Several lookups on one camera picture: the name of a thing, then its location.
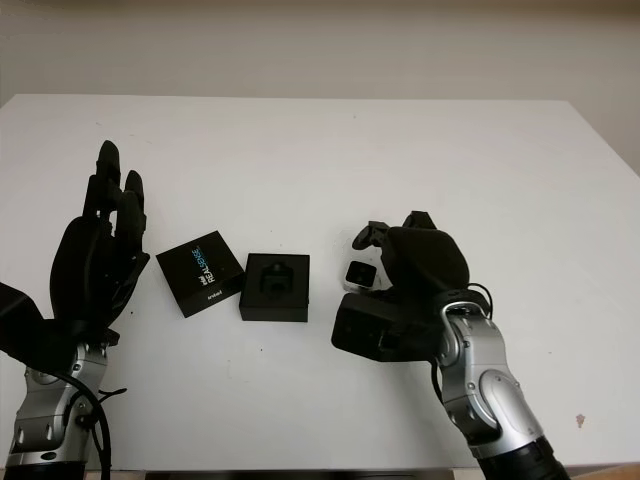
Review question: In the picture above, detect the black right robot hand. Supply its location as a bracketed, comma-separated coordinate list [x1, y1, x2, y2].
[351, 210, 474, 303]

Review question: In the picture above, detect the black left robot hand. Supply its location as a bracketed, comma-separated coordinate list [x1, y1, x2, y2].
[49, 140, 152, 346]

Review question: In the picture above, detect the silver RealSense camera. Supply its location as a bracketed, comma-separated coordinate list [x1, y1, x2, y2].
[343, 259, 386, 293]

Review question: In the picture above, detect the black RealSense box lid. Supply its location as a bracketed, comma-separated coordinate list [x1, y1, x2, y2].
[155, 229, 247, 320]

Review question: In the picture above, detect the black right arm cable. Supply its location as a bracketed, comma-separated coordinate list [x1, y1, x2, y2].
[467, 282, 497, 324]

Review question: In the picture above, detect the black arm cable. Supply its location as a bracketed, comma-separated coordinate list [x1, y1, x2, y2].
[47, 368, 130, 480]
[467, 282, 497, 324]

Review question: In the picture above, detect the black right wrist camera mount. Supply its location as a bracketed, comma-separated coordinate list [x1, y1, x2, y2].
[330, 292, 445, 363]

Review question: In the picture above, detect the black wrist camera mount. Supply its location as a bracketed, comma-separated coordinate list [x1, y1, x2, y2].
[0, 281, 121, 372]
[330, 292, 445, 363]

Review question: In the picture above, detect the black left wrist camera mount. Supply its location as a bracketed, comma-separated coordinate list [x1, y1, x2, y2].
[0, 281, 121, 372]

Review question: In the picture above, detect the black camera box base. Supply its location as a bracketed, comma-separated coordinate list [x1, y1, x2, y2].
[238, 252, 312, 324]

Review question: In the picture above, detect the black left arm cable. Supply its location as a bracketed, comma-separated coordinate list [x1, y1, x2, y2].
[47, 368, 130, 480]

